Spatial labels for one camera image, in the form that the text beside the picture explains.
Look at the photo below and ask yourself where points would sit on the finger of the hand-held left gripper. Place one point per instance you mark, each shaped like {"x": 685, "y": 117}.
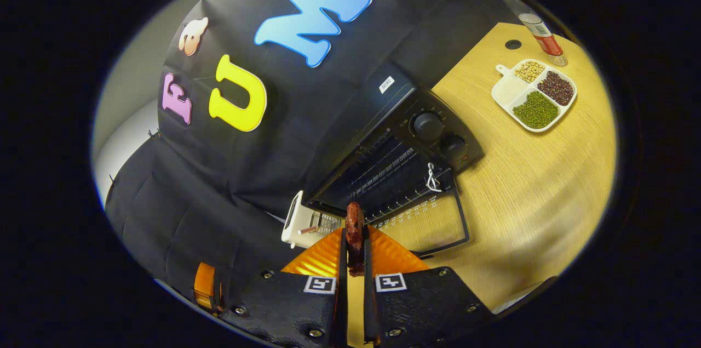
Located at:
{"x": 205, "y": 285}

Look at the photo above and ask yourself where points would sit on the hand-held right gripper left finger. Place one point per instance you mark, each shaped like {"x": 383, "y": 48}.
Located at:
{"x": 340, "y": 309}

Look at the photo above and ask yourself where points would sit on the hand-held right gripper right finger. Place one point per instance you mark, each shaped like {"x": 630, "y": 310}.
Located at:
{"x": 369, "y": 309}

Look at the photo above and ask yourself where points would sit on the red roast meat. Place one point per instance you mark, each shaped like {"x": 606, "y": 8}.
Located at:
{"x": 355, "y": 227}

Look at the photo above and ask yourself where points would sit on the black electric oven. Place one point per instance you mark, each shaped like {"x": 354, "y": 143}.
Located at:
{"x": 394, "y": 107}

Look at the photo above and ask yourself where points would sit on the red white striped stick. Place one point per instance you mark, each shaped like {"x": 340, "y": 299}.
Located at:
{"x": 306, "y": 230}

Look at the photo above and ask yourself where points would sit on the black backdrop cloth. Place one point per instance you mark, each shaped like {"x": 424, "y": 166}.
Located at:
{"x": 219, "y": 189}

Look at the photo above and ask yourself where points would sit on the white toaster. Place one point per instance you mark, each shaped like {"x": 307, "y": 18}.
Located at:
{"x": 296, "y": 222}

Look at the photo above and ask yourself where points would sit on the white divided plate with beans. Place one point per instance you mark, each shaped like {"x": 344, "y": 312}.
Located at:
{"x": 509, "y": 90}

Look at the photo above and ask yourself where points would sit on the black table grommet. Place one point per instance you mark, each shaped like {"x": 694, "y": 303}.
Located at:
{"x": 513, "y": 44}

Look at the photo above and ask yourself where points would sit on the clear plastic bottle red label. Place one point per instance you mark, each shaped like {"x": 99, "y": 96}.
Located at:
{"x": 539, "y": 30}

